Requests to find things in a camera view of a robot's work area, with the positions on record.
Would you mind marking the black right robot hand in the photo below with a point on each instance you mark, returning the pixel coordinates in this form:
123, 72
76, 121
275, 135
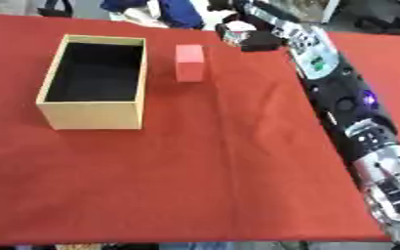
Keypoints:
261, 42

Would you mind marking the silver and black right robot arm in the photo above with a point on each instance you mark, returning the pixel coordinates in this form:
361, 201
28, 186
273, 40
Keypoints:
345, 97

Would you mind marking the tan cardboard box black inside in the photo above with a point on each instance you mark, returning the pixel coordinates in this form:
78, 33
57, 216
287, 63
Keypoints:
95, 78

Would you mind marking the pink rectangular block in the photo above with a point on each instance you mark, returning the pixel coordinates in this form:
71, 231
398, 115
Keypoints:
189, 63

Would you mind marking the black office chair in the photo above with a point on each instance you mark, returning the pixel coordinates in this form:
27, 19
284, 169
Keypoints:
388, 18

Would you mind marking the black bag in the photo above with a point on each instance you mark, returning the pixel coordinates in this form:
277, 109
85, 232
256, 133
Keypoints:
55, 9

